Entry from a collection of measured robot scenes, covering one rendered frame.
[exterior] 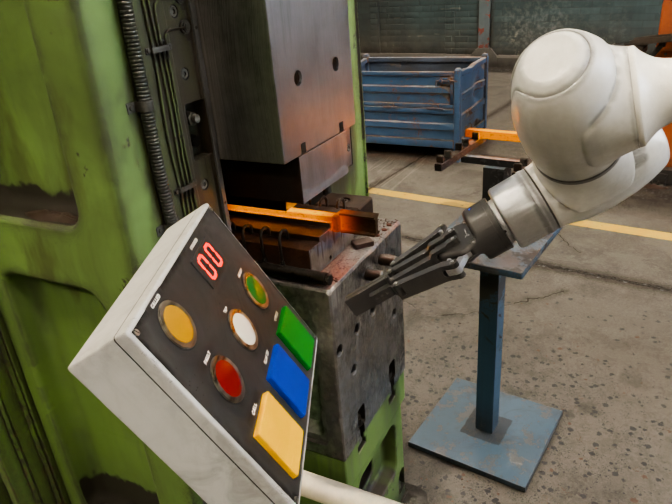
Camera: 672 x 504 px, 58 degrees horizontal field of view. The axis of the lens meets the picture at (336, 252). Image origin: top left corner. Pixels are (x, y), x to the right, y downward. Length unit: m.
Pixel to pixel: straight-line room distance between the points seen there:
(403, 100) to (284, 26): 3.95
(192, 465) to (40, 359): 0.82
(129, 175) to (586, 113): 0.68
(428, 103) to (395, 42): 4.91
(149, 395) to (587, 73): 0.51
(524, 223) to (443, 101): 4.14
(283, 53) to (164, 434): 0.68
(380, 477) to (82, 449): 0.81
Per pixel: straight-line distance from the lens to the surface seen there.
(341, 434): 1.41
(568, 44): 0.63
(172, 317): 0.66
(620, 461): 2.23
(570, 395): 2.44
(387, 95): 5.06
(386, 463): 1.88
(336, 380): 1.31
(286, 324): 0.88
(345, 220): 1.29
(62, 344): 1.44
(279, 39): 1.09
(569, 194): 0.76
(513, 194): 0.79
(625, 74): 0.66
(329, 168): 1.26
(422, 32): 9.56
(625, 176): 0.78
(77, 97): 1.00
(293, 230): 1.29
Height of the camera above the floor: 1.50
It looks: 25 degrees down
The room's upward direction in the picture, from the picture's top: 5 degrees counter-clockwise
